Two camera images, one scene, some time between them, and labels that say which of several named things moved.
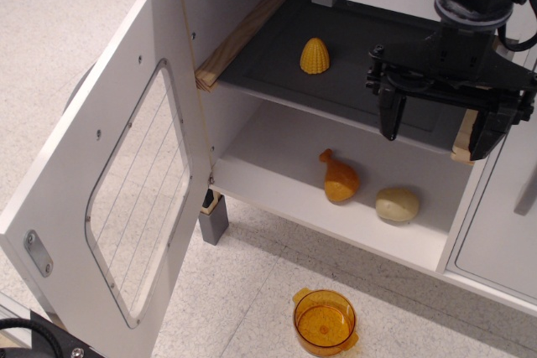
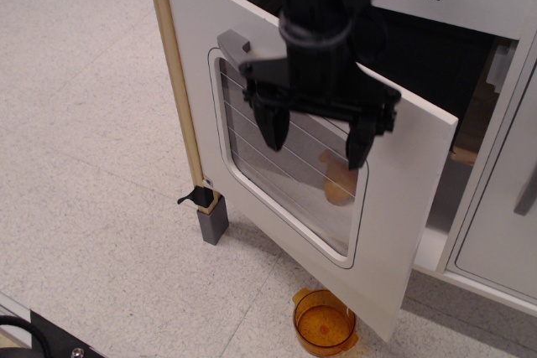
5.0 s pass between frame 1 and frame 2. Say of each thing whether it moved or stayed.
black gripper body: moved
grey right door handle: stayed
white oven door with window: moved
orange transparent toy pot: stayed
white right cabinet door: stayed
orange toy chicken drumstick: stayed
